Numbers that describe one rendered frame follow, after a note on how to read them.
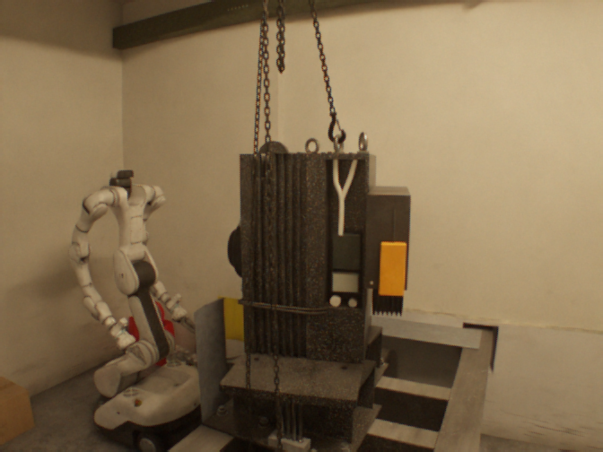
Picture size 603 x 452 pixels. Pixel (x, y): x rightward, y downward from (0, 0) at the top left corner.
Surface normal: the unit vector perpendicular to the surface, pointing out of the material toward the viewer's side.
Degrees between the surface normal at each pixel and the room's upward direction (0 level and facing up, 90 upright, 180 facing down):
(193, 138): 90
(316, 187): 90
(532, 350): 90
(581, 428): 90
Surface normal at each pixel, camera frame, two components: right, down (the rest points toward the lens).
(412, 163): -0.44, 0.14
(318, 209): -0.22, 0.14
